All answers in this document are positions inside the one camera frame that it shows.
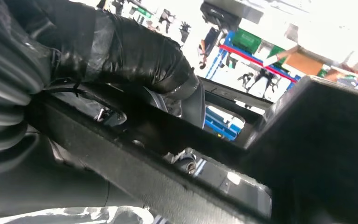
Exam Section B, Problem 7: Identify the blue and red warehouse rack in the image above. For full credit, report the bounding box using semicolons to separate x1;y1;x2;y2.
205;29;302;93

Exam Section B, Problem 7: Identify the green plastic crate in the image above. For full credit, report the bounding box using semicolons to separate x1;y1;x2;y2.
232;28;262;55

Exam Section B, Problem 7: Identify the brown cardboard box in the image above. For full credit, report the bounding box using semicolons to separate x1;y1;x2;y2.
282;46;325;77

